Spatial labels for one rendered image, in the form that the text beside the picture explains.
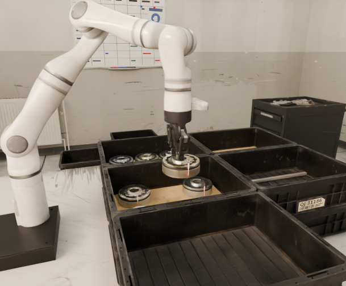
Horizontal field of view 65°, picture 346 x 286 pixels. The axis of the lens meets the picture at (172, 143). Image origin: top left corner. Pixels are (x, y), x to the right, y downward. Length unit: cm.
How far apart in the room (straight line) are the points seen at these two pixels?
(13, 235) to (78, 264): 23
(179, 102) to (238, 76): 379
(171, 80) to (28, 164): 53
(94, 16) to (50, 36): 299
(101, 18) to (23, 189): 56
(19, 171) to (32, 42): 300
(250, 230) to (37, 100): 70
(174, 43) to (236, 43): 377
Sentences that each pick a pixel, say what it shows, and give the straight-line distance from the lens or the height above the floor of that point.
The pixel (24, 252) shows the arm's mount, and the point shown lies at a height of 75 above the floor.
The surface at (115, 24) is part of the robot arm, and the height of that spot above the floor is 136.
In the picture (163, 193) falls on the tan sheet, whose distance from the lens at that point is 96.
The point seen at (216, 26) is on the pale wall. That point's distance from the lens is 428.
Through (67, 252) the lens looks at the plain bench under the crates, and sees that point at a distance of 97.
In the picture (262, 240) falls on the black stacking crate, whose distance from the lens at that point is 79.
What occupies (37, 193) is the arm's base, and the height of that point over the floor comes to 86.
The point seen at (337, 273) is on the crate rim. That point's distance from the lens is 59.
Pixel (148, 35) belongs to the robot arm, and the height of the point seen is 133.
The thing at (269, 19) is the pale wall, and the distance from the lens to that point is 474.
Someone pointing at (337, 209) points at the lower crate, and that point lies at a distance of 105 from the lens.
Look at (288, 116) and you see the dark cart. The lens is 230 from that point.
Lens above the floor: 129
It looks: 18 degrees down
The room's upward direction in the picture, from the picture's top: straight up
